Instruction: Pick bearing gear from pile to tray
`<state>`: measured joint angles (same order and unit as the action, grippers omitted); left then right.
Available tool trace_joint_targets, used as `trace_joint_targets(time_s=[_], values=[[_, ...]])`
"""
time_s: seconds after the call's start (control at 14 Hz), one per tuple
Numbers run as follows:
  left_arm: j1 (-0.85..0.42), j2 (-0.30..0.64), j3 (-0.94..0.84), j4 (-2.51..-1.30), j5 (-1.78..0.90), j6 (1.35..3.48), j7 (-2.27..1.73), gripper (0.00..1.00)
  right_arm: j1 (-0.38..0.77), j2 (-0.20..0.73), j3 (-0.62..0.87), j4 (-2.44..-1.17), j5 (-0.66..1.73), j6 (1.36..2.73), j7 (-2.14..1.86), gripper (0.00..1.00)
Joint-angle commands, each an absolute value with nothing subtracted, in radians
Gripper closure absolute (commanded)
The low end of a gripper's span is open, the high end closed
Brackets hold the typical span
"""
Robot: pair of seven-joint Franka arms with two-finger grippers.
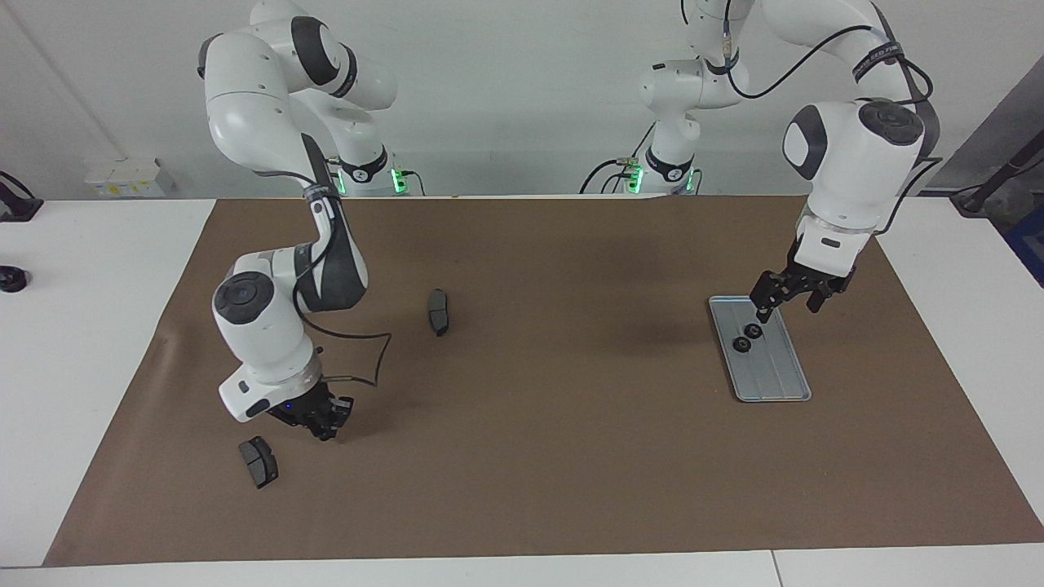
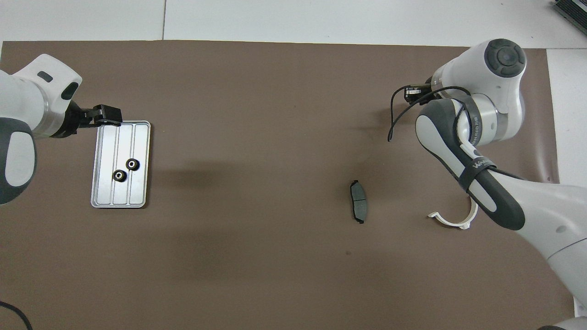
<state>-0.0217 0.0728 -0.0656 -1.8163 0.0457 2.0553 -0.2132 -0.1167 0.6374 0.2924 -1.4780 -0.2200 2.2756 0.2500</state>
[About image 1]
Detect silver metal tray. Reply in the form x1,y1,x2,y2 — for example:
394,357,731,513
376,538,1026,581
708,295,813,404

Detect dark grey brake pad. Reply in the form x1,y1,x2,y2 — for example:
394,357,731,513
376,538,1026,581
237,436,280,490
427,288,452,338

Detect black stand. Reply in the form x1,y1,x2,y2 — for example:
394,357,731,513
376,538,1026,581
950,135,1044,217

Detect brown table mat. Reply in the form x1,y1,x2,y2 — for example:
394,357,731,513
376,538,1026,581
42,196,1044,567

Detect blue crate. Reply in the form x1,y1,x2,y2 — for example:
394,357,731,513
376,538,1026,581
1007,220,1044,288

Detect black table clamp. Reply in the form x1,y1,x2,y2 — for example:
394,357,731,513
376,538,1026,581
0,170,44,223

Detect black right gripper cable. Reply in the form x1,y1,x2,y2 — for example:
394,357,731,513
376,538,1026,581
294,302,392,388

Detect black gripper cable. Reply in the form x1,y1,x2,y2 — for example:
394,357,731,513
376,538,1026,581
722,0,945,237
294,302,392,388

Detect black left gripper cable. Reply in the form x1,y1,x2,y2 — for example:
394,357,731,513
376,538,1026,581
722,0,945,237

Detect black base cable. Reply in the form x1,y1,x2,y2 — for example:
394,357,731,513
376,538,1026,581
579,122,657,195

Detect white wall socket box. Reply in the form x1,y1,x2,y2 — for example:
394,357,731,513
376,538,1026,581
84,157,176,198

